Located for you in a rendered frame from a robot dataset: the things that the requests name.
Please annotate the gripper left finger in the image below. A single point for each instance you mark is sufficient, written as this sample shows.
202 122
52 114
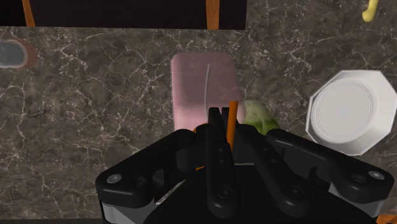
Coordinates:
221 173

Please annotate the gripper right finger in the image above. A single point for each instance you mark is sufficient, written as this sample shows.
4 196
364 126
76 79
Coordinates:
279 161

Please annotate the orange thin stick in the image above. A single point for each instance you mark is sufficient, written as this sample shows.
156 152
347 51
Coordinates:
232 124

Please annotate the green pear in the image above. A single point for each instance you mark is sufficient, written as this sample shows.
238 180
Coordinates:
257 116

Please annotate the white octagonal plate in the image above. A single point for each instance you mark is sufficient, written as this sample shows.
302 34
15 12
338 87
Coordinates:
344 111

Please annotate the pink rectangular sponge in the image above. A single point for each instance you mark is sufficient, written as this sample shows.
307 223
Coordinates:
192 90

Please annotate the orange wooden legged furniture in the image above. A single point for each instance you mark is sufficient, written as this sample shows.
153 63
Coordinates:
212 14

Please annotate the yellow banana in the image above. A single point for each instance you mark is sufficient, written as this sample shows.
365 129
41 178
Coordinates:
369 12

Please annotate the brown bowl with grey inside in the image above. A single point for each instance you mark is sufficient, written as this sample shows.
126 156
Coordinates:
14 54

